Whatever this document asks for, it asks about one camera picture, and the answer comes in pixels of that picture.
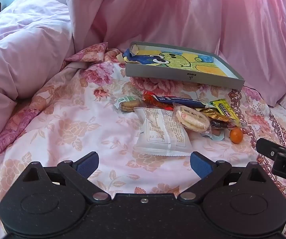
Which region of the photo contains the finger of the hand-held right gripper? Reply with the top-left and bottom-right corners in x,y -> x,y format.
256,138 -> 286,162

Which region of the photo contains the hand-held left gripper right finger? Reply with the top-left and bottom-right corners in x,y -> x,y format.
190,151 -> 268,203

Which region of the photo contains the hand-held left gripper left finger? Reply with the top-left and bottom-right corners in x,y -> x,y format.
21,151 -> 111,203

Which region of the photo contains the pale blue sausage packet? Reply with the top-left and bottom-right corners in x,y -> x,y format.
201,129 -> 225,142

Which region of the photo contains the orange kumquat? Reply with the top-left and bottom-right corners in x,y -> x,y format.
229,127 -> 244,144

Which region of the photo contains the dark brown snack packet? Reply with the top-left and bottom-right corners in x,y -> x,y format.
209,119 -> 236,130

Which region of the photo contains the clear rice cracker packet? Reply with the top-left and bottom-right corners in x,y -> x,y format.
173,103 -> 212,133

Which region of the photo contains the large white snack packet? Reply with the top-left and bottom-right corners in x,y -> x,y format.
133,107 -> 193,156

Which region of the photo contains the gold foil candy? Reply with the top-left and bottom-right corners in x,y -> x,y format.
195,107 -> 224,121

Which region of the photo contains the yellow green snack packet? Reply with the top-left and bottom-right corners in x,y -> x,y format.
210,99 -> 242,127

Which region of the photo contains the long blue snack packet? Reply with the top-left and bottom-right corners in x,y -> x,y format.
155,95 -> 208,109

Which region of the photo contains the green label biscuit packet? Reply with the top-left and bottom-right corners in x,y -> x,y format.
114,95 -> 143,114

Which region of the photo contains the red dried tofu packet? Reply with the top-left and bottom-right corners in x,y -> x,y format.
142,92 -> 176,111

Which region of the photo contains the grey shallow cardboard box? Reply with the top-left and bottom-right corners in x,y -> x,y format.
125,41 -> 245,90

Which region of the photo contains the floral bed sheet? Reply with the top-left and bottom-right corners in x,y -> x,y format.
0,47 -> 286,239

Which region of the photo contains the colourful cartoon drawing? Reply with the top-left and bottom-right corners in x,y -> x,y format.
130,47 -> 233,80

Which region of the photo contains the floral pillow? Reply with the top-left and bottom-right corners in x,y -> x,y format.
63,42 -> 108,63

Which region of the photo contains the crumpled yellow blue paper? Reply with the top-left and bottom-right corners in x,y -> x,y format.
117,43 -> 140,65

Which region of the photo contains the pink duvet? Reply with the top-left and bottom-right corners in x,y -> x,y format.
0,0 -> 76,152

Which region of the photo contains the pink curtain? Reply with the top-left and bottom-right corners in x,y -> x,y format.
65,0 -> 286,117

